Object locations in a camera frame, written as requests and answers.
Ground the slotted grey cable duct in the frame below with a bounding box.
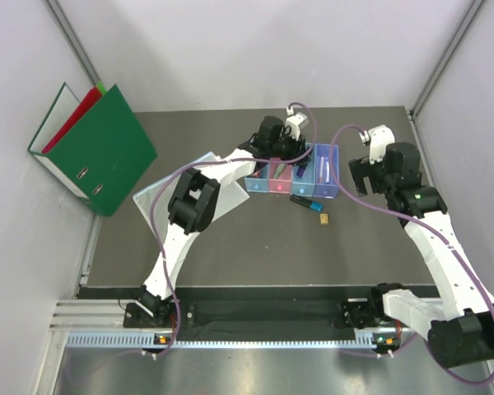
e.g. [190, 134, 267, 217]
[66, 330, 393, 351]

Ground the purple capped black highlighter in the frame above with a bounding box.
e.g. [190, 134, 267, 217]
[296, 165, 307, 178]

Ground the purple cable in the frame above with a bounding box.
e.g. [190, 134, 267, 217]
[147, 100, 317, 359]
[329, 123, 494, 386]

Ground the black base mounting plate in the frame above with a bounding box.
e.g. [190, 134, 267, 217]
[123, 283, 403, 332]

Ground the white blue whiteboard marker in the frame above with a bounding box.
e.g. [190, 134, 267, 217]
[324, 160, 330, 184]

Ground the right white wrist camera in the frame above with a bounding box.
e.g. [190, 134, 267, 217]
[359, 124, 395, 165]

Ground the aluminium corner post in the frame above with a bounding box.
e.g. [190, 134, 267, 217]
[42, 0, 101, 85]
[408, 0, 487, 120]

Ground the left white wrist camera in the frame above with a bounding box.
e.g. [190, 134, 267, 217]
[284, 106, 309, 142]

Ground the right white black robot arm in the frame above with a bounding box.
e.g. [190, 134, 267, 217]
[348, 142, 494, 369]

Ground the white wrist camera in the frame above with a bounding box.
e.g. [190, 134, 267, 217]
[284, 106, 309, 142]
[359, 124, 395, 165]

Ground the pink drawer bin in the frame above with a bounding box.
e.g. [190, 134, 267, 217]
[268, 163, 293, 194]

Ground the clear mesh zipper pouch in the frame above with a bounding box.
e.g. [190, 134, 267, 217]
[133, 149, 255, 243]

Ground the red folder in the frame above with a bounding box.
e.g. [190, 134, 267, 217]
[42, 86, 104, 154]

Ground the light blue drawer bin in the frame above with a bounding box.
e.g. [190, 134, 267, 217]
[244, 165, 268, 193]
[291, 147, 315, 198]

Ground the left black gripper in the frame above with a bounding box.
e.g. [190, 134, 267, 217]
[268, 128, 310, 166]

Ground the small yellow eraser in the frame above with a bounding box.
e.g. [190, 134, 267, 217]
[319, 214, 329, 225]

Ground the white peach pencil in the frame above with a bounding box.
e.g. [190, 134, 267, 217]
[318, 156, 324, 184]

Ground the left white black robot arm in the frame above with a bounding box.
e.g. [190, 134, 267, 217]
[136, 109, 308, 327]

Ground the right aluminium corner post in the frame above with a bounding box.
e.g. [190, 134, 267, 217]
[408, 0, 487, 120]

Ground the purple drawer bin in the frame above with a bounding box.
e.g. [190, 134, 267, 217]
[313, 144, 339, 198]

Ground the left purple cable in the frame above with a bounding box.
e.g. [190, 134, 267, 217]
[147, 100, 317, 359]

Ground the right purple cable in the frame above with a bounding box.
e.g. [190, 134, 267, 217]
[329, 123, 494, 386]

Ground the left aluminium corner post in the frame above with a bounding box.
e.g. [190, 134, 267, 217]
[42, 0, 101, 85]

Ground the blue capped black highlighter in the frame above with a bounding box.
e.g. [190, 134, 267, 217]
[290, 194, 323, 212]

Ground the green lever arch binder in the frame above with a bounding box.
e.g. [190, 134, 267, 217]
[27, 84, 157, 216]

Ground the green highlighter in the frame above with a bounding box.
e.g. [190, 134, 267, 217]
[273, 163, 286, 179]

